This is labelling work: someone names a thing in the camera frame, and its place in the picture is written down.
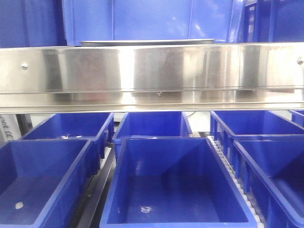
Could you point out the silver metal tray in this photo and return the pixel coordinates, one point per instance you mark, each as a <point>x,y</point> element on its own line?
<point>118,43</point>

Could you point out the blue bin rear centre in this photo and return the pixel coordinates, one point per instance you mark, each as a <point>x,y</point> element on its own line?
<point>149,125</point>

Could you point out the blue bin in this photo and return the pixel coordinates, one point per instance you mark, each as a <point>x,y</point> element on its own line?
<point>149,125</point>
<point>272,172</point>
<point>298,117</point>
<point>227,126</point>
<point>173,183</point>
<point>97,127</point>
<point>42,181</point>

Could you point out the blue bin rear left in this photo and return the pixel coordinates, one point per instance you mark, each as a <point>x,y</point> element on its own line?
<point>97,127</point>

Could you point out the white roller track strip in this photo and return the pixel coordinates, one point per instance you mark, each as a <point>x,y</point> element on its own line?
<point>217,147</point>

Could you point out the blue bin lower centre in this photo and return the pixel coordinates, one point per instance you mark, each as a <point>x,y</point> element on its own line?
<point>173,183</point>

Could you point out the blue bin rear right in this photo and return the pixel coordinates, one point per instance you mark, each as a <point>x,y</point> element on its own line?
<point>227,126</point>

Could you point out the large blue crate upper centre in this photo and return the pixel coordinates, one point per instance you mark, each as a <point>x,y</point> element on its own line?
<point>95,20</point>

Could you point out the blue bin lower left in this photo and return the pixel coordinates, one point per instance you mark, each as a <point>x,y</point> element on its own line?
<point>42,181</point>

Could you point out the blue bin lower right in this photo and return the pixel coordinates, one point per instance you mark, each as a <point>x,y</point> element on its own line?
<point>272,172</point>

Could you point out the blue crate upper right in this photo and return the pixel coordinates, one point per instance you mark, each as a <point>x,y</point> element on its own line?
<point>272,21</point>

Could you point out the blue bin far right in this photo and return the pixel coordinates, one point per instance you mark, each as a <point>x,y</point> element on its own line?
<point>298,117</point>

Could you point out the blue crate upper left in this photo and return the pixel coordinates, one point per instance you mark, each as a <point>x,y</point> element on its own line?
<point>31,23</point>

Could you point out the stainless steel shelf front rail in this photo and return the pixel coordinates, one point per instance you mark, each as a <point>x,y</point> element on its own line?
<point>243,76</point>

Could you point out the silver rail bolt left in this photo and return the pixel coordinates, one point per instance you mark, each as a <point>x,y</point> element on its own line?
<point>24,66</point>

